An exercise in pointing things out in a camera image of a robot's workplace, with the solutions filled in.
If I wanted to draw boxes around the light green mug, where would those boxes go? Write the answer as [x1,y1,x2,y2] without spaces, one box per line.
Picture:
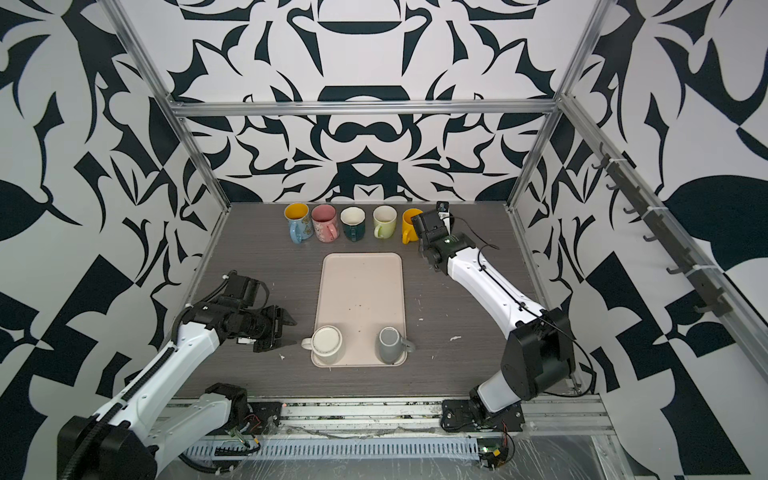
[373,205,397,240]

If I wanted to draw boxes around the white cream mug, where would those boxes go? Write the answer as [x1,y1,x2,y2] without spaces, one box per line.
[301,325,344,367]

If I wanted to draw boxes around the dark green mug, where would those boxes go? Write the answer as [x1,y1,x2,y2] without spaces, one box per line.
[340,206,366,242]

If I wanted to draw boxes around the blue butterfly mug yellow inside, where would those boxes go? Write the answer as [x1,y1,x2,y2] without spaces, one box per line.
[284,203,314,244]

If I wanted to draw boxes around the grey mug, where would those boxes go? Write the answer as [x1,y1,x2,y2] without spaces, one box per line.
[376,326,415,365]

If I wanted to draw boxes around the pink ghost print mug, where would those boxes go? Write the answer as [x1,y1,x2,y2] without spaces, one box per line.
[311,204,339,243]

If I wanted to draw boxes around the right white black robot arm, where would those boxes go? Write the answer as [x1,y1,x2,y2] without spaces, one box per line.
[412,209,576,419]

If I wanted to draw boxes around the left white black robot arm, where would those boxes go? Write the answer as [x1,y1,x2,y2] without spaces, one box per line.
[56,301,296,479]

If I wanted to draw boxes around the beige plastic tray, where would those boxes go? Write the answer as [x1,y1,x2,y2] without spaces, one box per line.
[310,253,407,368]

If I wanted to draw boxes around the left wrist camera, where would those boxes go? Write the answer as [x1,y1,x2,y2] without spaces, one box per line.
[221,270,270,309]

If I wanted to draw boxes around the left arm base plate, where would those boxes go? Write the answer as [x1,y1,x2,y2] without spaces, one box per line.
[208,401,283,436]

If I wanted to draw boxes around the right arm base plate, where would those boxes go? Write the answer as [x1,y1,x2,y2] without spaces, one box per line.
[440,398,525,433]

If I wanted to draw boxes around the black corrugated cable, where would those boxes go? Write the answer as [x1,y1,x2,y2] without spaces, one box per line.
[56,275,265,480]

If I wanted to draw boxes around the aluminium frame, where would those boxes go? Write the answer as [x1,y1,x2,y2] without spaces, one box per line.
[98,0,768,385]

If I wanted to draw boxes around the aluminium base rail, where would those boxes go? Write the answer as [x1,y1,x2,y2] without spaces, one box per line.
[83,392,637,480]

